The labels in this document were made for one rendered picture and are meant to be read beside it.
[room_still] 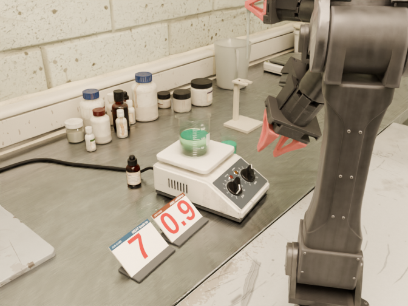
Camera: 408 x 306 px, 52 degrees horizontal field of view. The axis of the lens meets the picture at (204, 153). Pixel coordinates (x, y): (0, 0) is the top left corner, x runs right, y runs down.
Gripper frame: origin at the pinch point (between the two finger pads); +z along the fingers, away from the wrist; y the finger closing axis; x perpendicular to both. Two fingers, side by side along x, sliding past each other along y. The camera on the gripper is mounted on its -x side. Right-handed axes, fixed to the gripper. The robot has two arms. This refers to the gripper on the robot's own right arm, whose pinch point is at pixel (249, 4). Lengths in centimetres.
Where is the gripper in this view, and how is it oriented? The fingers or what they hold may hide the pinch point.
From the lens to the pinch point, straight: 108.3
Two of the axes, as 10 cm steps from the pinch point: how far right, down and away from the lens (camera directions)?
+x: 0.2, 8.9, 4.5
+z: -7.8, -2.7, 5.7
